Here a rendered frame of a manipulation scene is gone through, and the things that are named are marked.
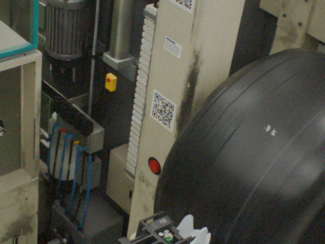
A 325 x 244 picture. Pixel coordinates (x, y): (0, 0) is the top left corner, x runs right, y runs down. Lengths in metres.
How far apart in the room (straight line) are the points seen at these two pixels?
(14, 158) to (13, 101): 0.18
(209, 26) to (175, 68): 0.13
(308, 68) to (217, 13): 0.21
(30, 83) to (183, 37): 0.42
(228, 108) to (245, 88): 0.05
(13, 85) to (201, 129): 0.57
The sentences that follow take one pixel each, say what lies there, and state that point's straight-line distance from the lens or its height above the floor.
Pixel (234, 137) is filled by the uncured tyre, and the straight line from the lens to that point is 1.13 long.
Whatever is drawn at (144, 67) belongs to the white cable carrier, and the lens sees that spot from 1.46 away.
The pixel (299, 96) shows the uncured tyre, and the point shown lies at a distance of 1.16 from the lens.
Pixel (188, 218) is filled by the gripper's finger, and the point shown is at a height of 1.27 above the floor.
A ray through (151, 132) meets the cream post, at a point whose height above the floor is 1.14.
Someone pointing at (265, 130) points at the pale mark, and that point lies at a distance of 1.12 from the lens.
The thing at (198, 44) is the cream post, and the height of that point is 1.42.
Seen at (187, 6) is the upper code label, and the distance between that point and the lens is 1.29.
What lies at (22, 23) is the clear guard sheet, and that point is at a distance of 1.47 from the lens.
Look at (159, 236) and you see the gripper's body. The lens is 1.01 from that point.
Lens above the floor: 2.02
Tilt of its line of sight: 35 degrees down
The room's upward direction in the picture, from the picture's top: 9 degrees clockwise
